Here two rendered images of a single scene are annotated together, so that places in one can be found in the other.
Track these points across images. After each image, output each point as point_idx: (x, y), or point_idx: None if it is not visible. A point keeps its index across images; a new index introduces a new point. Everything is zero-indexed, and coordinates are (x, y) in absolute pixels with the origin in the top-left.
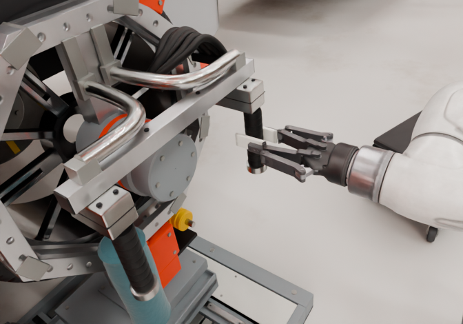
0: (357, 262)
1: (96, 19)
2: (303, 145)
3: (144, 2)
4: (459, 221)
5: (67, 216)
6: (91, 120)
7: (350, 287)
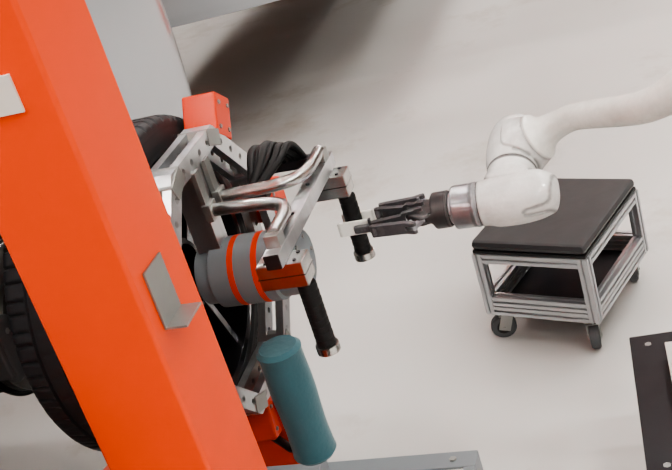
0: (519, 409)
1: (202, 153)
2: (402, 210)
3: (221, 132)
4: (537, 205)
5: None
6: (209, 248)
7: (521, 436)
